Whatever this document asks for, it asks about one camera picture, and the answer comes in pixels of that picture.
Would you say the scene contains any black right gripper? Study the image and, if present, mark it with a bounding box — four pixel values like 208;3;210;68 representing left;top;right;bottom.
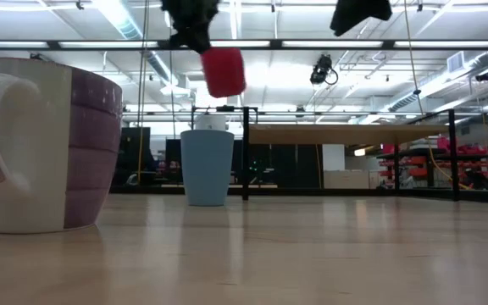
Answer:
330;0;393;37

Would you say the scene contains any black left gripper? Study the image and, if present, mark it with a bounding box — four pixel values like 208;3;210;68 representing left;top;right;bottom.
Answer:
158;0;219;54

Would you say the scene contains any red mug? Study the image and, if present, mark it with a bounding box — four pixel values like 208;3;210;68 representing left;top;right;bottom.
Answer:
200;47;247;99

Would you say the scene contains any light blue plastic cup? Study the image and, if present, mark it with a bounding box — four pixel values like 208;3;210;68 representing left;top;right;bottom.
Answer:
180;129;236;208

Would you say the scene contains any purple and white ceramic mug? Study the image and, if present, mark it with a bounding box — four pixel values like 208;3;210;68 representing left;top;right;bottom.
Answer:
0;58;124;235

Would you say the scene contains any black overhead rig beam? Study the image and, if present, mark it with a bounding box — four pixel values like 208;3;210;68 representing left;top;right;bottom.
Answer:
0;0;488;64

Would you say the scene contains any black cabinet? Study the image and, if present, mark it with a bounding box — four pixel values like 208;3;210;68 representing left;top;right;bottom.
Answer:
119;126;152;186

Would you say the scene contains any beige low cabinet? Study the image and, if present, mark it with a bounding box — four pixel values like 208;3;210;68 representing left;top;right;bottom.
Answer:
323;169;380;190

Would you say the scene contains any rack with red bins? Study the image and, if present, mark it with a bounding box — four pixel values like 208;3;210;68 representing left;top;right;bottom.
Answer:
377;135;488;191

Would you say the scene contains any black overhead camera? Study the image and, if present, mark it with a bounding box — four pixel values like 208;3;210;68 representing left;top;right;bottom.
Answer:
309;53;339;86

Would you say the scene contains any wooden shelf with black frame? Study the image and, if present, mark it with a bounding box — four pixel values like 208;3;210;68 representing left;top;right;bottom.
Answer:
191;105;461;202

